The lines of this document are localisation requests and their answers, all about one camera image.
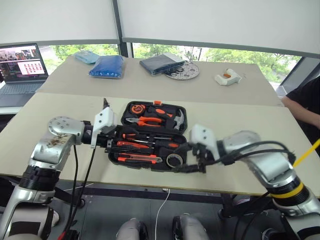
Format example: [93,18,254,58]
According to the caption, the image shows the dark grey folded package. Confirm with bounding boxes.
[139,52,186,76]

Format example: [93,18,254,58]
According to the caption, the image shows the open grey laptop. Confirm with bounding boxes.
[0,43,50,108]

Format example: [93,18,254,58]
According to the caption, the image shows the dark blue plastic bag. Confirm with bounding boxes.
[88,55,126,80]

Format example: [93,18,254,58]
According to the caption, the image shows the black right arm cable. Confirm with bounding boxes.
[214,140,298,168]

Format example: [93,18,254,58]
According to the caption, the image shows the black electrical tape roll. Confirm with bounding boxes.
[165,153,185,168]

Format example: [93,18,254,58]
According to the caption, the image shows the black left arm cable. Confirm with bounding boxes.
[64,143,98,240]

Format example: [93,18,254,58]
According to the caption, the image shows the orange test pen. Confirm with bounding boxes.
[116,140,151,149]

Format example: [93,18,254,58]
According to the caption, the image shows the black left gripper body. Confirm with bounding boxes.
[96,126,124,154]

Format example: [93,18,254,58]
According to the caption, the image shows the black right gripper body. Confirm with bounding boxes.
[191,142,209,174]

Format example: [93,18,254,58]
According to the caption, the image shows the white floor cable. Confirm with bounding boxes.
[155,188,172,240]

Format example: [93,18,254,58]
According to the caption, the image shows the black orange utility knife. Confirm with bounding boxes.
[116,154,162,164]

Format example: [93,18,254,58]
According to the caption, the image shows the black orange handled screwdriver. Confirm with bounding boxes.
[119,125,174,141]
[129,139,180,151]

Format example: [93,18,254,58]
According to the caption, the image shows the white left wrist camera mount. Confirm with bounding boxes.
[90,105,117,150]

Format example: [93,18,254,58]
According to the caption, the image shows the claw hammer with orange grip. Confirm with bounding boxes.
[146,106,187,131]

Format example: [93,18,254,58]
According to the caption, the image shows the orange black tape measure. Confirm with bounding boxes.
[129,104,147,115]

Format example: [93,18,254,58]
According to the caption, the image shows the orange handled pliers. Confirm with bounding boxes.
[125,116,163,128]

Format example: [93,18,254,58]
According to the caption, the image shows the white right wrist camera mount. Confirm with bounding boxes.
[188,123,220,161]

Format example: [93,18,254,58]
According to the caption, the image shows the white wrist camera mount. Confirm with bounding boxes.
[188,123,220,161]
[90,105,117,150]

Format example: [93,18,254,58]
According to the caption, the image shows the yellow cable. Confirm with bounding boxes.
[293,138,320,168]

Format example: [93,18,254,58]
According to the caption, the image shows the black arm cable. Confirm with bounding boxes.
[64,143,98,240]
[214,140,298,168]

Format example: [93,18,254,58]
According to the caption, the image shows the bystander black shirt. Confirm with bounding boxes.
[285,76,320,149]

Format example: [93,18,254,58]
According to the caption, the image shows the white roller blind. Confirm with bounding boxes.
[116,0,320,59]
[0,0,121,46]

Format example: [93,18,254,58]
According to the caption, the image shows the black tool case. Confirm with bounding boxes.
[107,100,189,174]

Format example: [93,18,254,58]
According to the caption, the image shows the light blue plastic bag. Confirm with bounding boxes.
[74,50,100,65]

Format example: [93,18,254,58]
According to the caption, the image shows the grey rounded robot foot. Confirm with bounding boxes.
[172,214,210,240]
[116,217,149,240]

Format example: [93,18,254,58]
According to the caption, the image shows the black metal table frame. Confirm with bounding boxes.
[0,174,276,220]

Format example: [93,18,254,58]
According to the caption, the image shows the dark window frame pillar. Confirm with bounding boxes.
[111,0,134,59]

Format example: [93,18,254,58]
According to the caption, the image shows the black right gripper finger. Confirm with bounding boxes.
[173,141,195,157]
[171,163,201,174]

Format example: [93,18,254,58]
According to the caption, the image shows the round perforated metal disc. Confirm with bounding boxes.
[164,61,201,82]

